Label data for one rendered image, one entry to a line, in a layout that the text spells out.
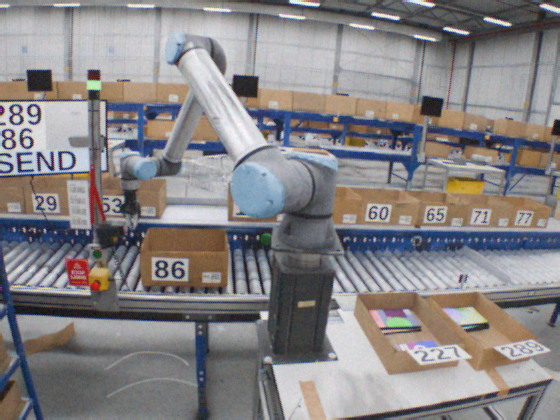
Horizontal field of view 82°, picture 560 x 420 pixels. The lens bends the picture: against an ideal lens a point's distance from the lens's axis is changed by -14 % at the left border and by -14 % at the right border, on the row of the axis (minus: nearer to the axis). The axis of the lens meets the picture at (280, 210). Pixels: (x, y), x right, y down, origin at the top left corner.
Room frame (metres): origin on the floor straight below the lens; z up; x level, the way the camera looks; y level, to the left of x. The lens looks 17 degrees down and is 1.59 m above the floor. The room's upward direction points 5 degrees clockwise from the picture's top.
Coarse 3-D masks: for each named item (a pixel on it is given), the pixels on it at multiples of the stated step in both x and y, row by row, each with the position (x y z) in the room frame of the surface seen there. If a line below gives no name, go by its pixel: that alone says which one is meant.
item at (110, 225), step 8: (104, 224) 1.25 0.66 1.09; (112, 224) 1.26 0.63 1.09; (120, 224) 1.27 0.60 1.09; (96, 232) 1.24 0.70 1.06; (104, 232) 1.24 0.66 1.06; (112, 232) 1.25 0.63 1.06; (120, 232) 1.26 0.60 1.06; (104, 240) 1.26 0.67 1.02; (112, 240) 1.27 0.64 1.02; (104, 248) 1.25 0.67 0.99
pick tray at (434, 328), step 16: (368, 304) 1.34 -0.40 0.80; (384, 304) 1.35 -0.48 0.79; (400, 304) 1.37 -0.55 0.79; (416, 304) 1.35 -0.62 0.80; (368, 320) 1.18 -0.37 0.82; (432, 320) 1.22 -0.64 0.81; (368, 336) 1.16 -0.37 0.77; (384, 336) 1.04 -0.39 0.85; (400, 336) 1.17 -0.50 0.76; (416, 336) 1.17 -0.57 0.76; (432, 336) 1.18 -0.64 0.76; (448, 336) 1.10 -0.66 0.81; (384, 352) 1.02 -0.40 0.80; (400, 352) 0.96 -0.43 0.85; (400, 368) 0.96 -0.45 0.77; (416, 368) 0.97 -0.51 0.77; (432, 368) 0.99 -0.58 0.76
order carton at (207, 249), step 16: (144, 240) 1.54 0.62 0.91; (160, 240) 1.70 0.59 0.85; (176, 240) 1.71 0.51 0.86; (192, 240) 1.73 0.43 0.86; (208, 240) 1.75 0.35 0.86; (224, 240) 1.75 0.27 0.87; (144, 256) 1.41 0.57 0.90; (160, 256) 1.42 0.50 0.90; (176, 256) 1.44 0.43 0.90; (192, 256) 1.45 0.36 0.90; (208, 256) 1.47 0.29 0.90; (224, 256) 1.48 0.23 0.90; (144, 272) 1.41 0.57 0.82; (192, 272) 1.45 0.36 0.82; (208, 272) 1.47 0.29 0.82; (224, 272) 1.48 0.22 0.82
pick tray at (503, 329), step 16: (432, 304) 1.30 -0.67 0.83; (448, 304) 1.37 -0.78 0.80; (464, 304) 1.39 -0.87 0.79; (480, 304) 1.37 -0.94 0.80; (448, 320) 1.18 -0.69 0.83; (496, 320) 1.25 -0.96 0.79; (512, 320) 1.18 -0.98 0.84; (464, 336) 1.08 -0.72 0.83; (480, 336) 1.18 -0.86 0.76; (496, 336) 1.18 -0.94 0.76; (512, 336) 1.15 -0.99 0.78; (528, 336) 1.08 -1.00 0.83; (480, 352) 0.99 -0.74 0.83; (496, 352) 0.99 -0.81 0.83; (480, 368) 0.98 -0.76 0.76
